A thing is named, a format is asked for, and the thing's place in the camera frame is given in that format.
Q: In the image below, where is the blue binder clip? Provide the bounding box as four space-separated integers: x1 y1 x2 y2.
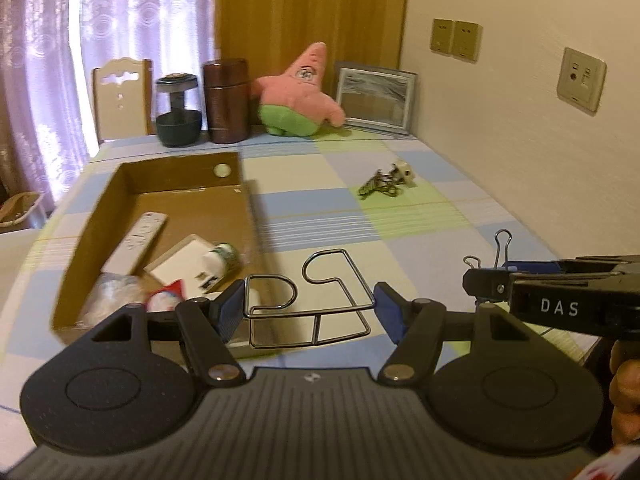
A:
463 229 513 273

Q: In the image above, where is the red Doraemon toy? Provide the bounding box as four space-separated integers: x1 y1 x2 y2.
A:
145 280 184 312

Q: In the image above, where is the white square charger box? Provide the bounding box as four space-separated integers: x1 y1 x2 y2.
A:
144 234 224 299

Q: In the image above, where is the small white green bottle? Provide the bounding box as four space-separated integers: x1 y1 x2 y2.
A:
202 243 240 278

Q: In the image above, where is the wire metal stand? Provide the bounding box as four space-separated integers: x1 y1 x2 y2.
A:
243 248 375 352

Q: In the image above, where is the clear box of floss picks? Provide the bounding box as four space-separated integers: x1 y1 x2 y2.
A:
77 273 145 328

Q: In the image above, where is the white remote control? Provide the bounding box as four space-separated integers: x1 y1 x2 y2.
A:
101 211 167 275

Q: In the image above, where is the zebra striped hair clip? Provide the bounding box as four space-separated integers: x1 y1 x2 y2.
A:
358 171 399 200

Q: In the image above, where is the person's right hand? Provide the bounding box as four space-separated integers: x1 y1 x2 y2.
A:
610 341 640 445

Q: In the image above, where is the open cardboard box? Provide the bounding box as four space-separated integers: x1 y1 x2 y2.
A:
51 152 265 344

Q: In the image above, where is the plaid pastel tablecloth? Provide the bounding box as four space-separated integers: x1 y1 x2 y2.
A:
1 131 551 468

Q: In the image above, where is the red white package corner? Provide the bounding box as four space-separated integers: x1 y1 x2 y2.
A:
574 444 640 480

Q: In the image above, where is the dark green glass humidifier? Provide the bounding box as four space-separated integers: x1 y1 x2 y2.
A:
155 73 203 148

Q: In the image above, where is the framed sand picture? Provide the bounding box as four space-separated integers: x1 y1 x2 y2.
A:
335 62 418 136

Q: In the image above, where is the beige plastic waste bin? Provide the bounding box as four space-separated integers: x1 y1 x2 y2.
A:
0 192 47 233

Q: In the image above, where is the pink Patrick star plush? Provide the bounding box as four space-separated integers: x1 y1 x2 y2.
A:
250 41 346 138

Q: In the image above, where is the brown cylindrical canister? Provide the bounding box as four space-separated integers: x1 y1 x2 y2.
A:
202 58 250 144

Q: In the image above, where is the cream wooden chair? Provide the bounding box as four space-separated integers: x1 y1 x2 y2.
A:
91 58 153 144

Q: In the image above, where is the yellow wood panel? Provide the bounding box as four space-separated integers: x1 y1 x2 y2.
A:
215 0 407 92

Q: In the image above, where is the lilac lace curtain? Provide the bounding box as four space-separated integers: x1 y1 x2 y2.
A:
1 0 215 210

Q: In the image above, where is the beige wall socket plate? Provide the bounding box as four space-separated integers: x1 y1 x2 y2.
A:
556 47 608 115

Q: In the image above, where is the gold double wall socket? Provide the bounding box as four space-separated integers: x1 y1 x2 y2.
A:
430 18 483 63

